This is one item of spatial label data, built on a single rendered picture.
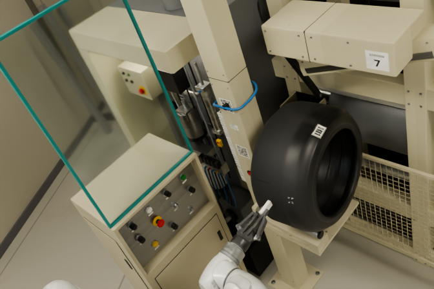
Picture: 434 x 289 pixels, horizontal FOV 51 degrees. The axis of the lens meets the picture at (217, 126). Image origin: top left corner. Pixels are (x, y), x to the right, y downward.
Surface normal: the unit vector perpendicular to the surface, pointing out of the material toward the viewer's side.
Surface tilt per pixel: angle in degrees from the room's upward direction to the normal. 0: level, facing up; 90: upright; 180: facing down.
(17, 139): 90
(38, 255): 0
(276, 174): 54
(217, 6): 90
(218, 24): 90
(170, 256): 90
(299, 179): 63
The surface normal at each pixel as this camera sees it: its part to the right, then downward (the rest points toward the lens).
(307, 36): -0.66, 0.60
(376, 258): -0.29, -0.76
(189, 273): 0.70, 0.25
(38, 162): 0.93, -0.07
